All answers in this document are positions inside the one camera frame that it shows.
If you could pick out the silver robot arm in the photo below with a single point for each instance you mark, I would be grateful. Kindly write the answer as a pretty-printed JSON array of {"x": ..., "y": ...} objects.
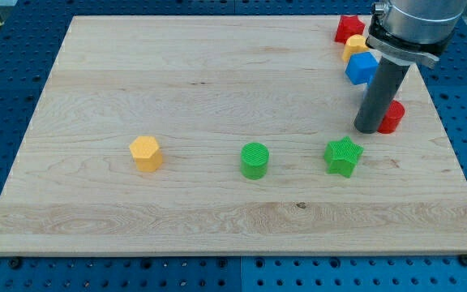
[{"x": 413, "y": 31}]

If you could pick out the green star block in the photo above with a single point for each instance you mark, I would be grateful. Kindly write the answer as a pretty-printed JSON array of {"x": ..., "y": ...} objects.
[{"x": 342, "y": 156}]

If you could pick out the red star block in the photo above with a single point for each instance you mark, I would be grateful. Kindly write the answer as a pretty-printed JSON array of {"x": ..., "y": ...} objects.
[{"x": 348, "y": 26}]

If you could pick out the green cylinder block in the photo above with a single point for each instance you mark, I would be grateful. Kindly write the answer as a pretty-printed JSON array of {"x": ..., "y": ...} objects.
[{"x": 254, "y": 160}]

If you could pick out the wooden board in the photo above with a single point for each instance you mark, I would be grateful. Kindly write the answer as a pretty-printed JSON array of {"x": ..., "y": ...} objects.
[{"x": 204, "y": 87}]

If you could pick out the yellow hexagon block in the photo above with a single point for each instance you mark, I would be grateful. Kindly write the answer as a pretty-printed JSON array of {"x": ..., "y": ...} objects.
[{"x": 146, "y": 153}]

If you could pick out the blue cube block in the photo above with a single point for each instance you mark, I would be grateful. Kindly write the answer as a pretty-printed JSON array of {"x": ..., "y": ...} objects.
[{"x": 361, "y": 67}]

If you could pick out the yellow rounded block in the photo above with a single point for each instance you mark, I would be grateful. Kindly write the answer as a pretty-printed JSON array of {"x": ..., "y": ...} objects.
[{"x": 355, "y": 44}]

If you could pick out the red cylinder block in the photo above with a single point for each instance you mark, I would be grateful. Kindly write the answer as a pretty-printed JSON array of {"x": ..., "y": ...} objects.
[{"x": 392, "y": 118}]

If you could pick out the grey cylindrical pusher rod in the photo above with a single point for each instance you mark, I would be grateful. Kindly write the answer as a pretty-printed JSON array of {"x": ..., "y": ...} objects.
[{"x": 385, "y": 83}]

